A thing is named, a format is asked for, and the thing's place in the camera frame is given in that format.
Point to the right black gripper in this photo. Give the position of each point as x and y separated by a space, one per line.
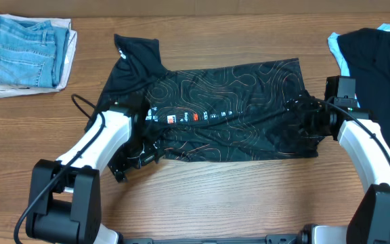
300 111

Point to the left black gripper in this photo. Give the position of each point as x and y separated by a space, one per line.
120 166

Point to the black cycling jersey orange lines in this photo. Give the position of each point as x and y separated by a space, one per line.
233 113

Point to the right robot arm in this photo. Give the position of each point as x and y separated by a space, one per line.
358 132

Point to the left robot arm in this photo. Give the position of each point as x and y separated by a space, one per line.
64 204

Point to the light blue t-shirt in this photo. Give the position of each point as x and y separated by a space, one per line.
334 48

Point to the plain black t-shirt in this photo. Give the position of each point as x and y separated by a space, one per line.
367 54

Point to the folded blue jeans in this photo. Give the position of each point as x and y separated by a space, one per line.
31 53

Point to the folded white cloth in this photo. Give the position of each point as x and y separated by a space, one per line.
67 57

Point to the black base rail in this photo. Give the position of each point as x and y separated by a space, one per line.
269 239

